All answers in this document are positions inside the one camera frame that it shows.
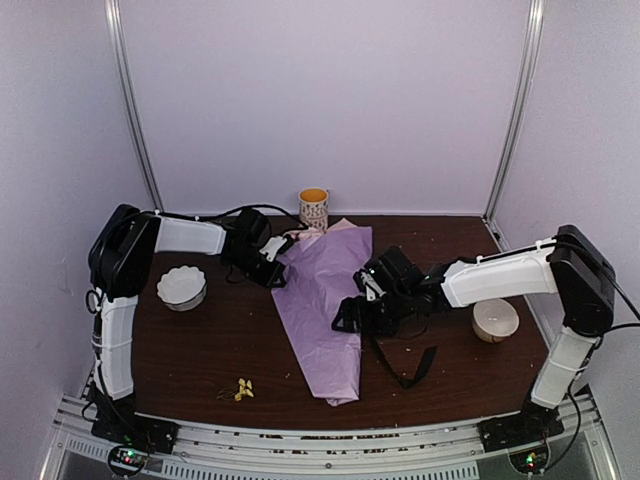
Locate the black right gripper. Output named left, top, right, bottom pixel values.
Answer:
left=333, top=286, right=413, bottom=336

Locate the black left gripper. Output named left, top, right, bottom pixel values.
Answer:
left=227, top=246, right=285, bottom=288

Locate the black printed ribbon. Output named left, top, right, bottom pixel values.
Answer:
left=367, top=318, right=438, bottom=390

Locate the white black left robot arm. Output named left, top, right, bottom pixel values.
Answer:
left=88, top=204, right=294, bottom=401

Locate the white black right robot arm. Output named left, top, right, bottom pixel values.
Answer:
left=331, top=225, right=615, bottom=442

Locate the white scalloped bowl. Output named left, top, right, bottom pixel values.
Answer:
left=156, top=265, right=207, bottom=312

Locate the floral ceramic mug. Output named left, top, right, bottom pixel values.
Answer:
left=298, top=188, right=329, bottom=231

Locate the fallen yellow flower sprig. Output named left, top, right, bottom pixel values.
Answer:
left=216, top=378, right=255, bottom=402

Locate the white round bowl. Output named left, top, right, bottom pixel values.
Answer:
left=472, top=299, right=520, bottom=343

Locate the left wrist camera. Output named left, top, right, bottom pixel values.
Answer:
left=259, top=234, right=296, bottom=262

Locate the front aluminium rail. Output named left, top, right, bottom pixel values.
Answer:
left=36, top=394, right=623, bottom=479

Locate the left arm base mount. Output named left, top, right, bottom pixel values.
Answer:
left=91, top=417, right=179, bottom=477

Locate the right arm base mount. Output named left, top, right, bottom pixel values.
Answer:
left=478, top=413, right=564, bottom=476

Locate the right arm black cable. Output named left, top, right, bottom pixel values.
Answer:
left=604, top=269, right=640, bottom=334

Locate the left aluminium frame post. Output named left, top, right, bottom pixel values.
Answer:
left=104, top=0, right=165, bottom=211

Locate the aluminium frame post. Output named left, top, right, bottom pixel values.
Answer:
left=483, top=0, right=546, bottom=225
left=104, top=0, right=165, bottom=211

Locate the right aluminium frame post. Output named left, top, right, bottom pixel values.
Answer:
left=483, top=0, right=546, bottom=225

